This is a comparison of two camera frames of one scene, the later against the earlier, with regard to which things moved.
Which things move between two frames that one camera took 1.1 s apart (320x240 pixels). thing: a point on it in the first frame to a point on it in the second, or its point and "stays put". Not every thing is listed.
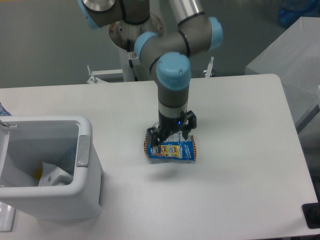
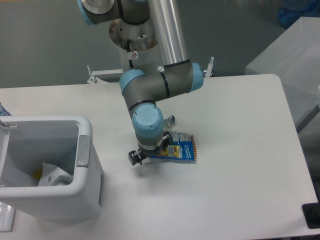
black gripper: x=167 y=125 to x=167 y=140
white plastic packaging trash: x=53 y=175 stays put
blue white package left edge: x=3 y=112 stays put
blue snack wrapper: x=174 y=147 stays put
